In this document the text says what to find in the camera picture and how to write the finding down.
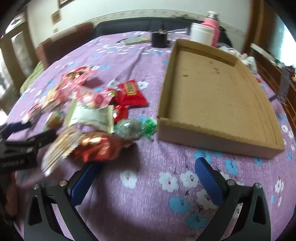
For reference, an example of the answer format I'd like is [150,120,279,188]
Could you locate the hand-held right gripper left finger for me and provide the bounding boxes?
[23,162,102,241]

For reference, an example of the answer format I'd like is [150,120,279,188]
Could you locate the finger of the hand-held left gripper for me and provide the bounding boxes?
[0,122,31,139]
[25,129,57,149]

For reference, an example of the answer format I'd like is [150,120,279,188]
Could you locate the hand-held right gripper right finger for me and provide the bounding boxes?
[194,157,272,241]

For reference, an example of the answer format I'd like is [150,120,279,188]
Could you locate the clear biscuit packet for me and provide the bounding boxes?
[41,126,79,176]

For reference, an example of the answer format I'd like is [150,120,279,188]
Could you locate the dark red snack packet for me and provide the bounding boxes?
[69,133,134,163]

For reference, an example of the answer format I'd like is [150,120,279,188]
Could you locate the white green snack packet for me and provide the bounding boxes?
[63,100,115,134]

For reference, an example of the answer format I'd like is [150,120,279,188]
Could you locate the small red snack packet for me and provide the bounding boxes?
[111,104,129,123]

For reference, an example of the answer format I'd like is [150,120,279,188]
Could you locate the cardboard box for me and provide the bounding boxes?
[157,38,286,159]

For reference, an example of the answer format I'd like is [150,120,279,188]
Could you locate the red packet yellow label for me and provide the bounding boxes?
[117,79,148,108]

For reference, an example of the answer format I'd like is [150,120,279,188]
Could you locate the person's left hand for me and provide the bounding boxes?
[3,174,20,218]

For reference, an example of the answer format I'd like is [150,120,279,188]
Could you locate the brown gold snack packet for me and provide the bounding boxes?
[45,110,64,129]

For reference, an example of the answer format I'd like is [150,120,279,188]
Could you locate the red white snack packet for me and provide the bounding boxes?
[22,104,44,124]

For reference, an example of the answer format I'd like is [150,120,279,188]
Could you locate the cream pink snack packet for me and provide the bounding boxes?
[42,86,65,109]

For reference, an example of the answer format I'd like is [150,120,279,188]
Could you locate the green cushion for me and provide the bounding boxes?
[20,61,45,94]

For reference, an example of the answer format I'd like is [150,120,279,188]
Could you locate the purple floral tablecloth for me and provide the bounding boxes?
[5,30,296,241]

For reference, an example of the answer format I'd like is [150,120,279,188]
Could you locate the red pink snack packet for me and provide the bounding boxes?
[60,65,96,86]

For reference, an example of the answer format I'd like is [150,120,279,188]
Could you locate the clear green candy packet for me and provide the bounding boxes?
[114,119,144,142]

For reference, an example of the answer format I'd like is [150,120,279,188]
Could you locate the wooden door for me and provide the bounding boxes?
[0,11,37,112]

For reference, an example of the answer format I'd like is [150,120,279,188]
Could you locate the brown chair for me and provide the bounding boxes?
[35,22,95,69]

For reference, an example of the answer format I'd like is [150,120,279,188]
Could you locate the grey metal phone stand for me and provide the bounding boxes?
[269,67,292,102]

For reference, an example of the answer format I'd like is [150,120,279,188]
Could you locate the white cloths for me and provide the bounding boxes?
[218,46,258,73]

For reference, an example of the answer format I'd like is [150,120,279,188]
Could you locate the notebook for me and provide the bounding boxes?
[120,36,152,45]

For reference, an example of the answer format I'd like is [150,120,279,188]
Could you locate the white plastic jar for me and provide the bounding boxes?
[190,23,214,44]

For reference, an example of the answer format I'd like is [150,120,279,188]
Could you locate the black cup with lid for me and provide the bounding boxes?
[151,23,169,48]

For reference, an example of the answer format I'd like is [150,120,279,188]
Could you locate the pink bottle steel cap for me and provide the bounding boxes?
[201,11,221,48]

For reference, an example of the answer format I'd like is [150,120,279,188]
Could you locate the small wall plaque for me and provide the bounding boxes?
[51,10,62,25]

